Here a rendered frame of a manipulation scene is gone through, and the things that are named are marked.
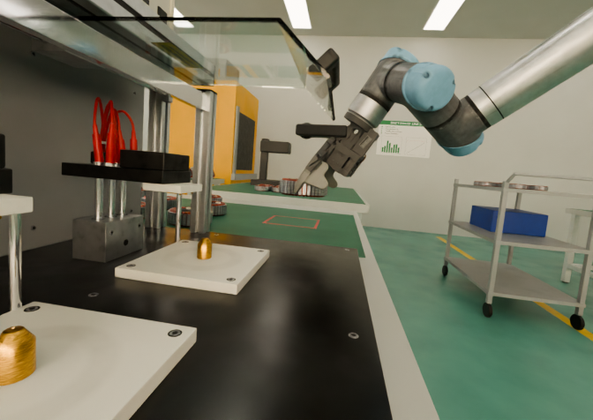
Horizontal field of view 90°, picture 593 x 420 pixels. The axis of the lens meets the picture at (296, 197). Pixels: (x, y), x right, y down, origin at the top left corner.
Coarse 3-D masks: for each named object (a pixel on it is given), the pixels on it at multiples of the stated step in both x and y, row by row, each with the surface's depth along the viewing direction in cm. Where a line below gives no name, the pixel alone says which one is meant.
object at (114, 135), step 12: (96, 108) 40; (108, 108) 41; (108, 120) 43; (96, 132) 40; (108, 132) 38; (120, 132) 40; (132, 132) 43; (96, 144) 40; (108, 144) 38; (120, 144) 40; (132, 144) 43; (96, 156) 40; (108, 156) 39
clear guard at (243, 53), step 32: (128, 32) 36; (160, 32) 35; (192, 32) 34; (224, 32) 33; (256, 32) 33; (288, 32) 30; (160, 64) 47; (192, 64) 46; (224, 64) 44; (256, 64) 43; (288, 64) 42; (320, 64) 30; (320, 96) 44
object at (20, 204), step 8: (0, 136) 19; (0, 144) 19; (0, 152) 19; (0, 160) 19; (0, 168) 20; (0, 176) 19; (8, 176) 20; (0, 184) 19; (8, 184) 20; (0, 192) 20; (8, 192) 20; (0, 200) 18; (8, 200) 18; (16, 200) 18; (24, 200) 19; (32, 200) 19; (0, 208) 18; (8, 208) 18; (16, 208) 19; (24, 208) 19; (32, 208) 19
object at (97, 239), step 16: (80, 224) 39; (96, 224) 39; (112, 224) 40; (128, 224) 43; (80, 240) 39; (96, 240) 39; (112, 240) 40; (128, 240) 43; (80, 256) 40; (96, 256) 39; (112, 256) 40
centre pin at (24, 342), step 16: (0, 336) 16; (16, 336) 17; (32, 336) 17; (0, 352) 16; (16, 352) 16; (32, 352) 17; (0, 368) 16; (16, 368) 16; (32, 368) 17; (0, 384) 16
